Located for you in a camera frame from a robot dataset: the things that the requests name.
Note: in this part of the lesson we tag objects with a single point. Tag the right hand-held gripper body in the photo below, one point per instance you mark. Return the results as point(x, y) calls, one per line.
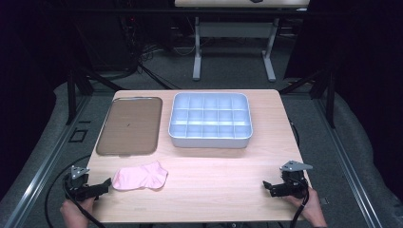
point(290, 186)

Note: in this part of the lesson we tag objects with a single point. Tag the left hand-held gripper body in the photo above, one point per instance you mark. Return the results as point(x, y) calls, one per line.
point(77, 188)

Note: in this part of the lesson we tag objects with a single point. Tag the pink sock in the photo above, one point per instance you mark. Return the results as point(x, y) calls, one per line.
point(139, 177)

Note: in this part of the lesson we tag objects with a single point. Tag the person's left hand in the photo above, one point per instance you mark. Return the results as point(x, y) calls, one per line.
point(76, 213)

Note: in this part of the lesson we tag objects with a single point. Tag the person's right hand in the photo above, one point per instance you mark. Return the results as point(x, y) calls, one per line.
point(312, 205)

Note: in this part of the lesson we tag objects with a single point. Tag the white divided organizer box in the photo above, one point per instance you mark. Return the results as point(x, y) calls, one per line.
point(210, 142)

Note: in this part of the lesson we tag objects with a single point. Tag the black metal stand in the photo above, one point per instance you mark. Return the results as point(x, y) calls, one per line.
point(71, 95)
point(331, 98)

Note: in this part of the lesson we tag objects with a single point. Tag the dark curtain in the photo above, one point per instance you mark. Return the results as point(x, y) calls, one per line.
point(370, 79)
point(28, 79)

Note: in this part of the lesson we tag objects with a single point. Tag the white desk with metal legs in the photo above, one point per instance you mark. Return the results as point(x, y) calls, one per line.
point(234, 30)

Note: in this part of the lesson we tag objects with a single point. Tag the aluminium floor rail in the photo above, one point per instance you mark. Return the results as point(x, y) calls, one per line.
point(47, 161)
point(348, 164)

